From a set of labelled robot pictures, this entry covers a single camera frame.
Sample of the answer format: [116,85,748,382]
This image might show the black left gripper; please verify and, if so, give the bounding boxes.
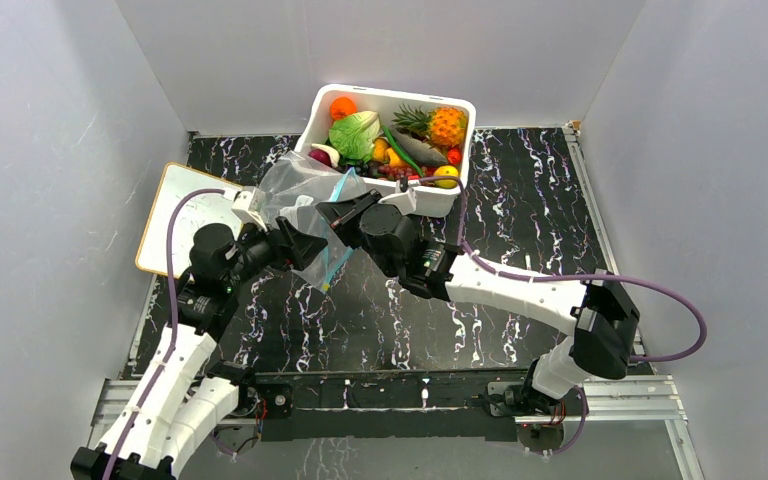
[224,213,326,290]

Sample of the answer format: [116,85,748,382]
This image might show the clear zip top bag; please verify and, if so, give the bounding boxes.
[257,152,367,292]

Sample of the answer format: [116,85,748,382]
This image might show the toy pineapple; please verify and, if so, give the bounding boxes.
[394,105,468,148]

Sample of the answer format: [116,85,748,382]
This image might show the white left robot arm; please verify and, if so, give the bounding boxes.
[70,217,328,479]

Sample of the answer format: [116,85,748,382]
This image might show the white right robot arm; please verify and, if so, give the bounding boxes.
[316,191,640,417]

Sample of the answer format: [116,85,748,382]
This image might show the toy purple onion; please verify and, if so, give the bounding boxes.
[308,144,341,169]

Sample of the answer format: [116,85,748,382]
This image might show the toy red grapes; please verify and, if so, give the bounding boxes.
[376,164,422,181]

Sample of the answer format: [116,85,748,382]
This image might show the toy yellow pepper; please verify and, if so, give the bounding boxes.
[372,137,408,165]

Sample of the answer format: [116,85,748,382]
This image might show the toy green cabbage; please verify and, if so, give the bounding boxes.
[328,111,381,162]

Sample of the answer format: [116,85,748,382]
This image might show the toy green bean pod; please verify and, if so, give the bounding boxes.
[382,126,423,177]

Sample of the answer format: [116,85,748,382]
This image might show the toy grey fish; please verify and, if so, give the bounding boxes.
[390,130,448,168]

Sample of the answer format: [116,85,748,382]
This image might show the toy orange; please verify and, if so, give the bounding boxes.
[329,96,358,121]

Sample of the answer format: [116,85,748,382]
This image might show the toy yellow lemon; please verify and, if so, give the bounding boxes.
[433,165,459,189]

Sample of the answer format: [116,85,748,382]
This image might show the toy red tomato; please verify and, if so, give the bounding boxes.
[447,148,463,166]

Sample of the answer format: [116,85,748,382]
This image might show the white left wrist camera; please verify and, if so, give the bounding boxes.
[232,186,267,231]

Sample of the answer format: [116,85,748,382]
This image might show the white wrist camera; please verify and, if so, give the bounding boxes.
[380,187,435,217]
[232,186,267,231]

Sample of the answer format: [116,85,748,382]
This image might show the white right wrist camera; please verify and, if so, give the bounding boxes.
[380,187,435,217]

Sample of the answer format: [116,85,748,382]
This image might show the white board wooden frame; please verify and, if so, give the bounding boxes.
[135,163,242,276]

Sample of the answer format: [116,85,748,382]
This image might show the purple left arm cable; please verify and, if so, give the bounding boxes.
[99,188,243,480]

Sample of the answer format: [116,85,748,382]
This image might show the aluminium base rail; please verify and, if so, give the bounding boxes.
[89,374,690,439]

